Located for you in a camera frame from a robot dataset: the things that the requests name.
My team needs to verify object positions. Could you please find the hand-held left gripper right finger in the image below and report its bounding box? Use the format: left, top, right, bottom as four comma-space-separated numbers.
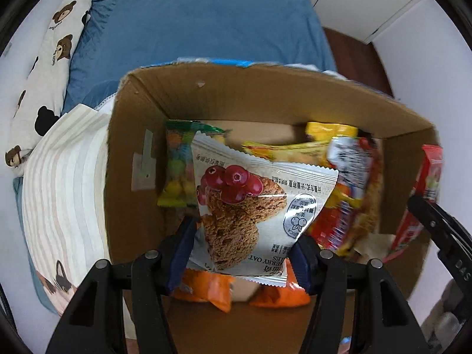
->
291, 234, 430, 354

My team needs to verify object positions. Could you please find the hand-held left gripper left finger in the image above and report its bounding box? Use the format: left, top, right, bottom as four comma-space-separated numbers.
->
44, 217, 198, 354

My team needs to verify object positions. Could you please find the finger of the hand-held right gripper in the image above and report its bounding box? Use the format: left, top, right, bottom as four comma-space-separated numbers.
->
407, 195, 472, 252

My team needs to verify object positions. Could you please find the orange snack packet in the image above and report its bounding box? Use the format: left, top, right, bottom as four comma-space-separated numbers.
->
173, 268, 237, 313
249, 265, 312, 307

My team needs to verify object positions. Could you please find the red snack packet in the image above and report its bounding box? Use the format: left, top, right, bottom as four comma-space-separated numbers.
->
391, 145, 444, 253

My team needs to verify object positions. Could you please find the white oat cookie packet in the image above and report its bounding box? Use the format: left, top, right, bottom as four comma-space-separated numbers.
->
186, 131, 339, 288

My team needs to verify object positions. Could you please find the yellow instant noodle packet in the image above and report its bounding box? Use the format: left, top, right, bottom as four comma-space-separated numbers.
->
304, 122, 384, 257

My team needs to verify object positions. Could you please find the colourful candy ball bag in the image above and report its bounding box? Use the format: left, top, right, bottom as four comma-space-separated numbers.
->
157, 119, 225, 208

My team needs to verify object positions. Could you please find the yellow cracker packet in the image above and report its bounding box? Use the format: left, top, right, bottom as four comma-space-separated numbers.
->
241, 138, 329, 166

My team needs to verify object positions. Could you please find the cardboard box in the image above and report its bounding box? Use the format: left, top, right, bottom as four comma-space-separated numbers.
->
104, 58, 437, 354

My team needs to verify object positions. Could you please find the striped cat print blanket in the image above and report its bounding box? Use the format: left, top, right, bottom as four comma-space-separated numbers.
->
20, 104, 128, 318

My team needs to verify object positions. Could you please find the white door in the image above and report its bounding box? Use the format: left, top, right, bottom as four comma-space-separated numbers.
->
310, 0, 436, 45

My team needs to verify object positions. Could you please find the blue bed sheet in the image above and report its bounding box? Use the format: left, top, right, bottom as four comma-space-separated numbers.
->
13, 0, 338, 316

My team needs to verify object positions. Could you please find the bear print pillow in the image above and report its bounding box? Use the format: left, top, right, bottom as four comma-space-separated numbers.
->
4, 0, 93, 168

